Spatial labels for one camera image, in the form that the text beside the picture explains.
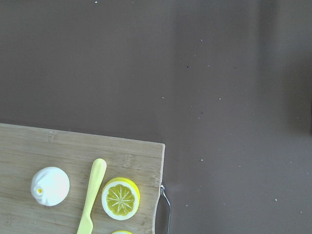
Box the lemon half near handle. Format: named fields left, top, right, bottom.
left=101, top=177, right=140, bottom=221

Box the yellow plastic knife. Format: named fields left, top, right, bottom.
left=77, top=158, right=107, bottom=234

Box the bamboo cutting board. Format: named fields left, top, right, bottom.
left=0, top=124, right=165, bottom=234

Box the metal cutting board handle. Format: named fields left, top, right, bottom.
left=160, top=182, right=172, bottom=234

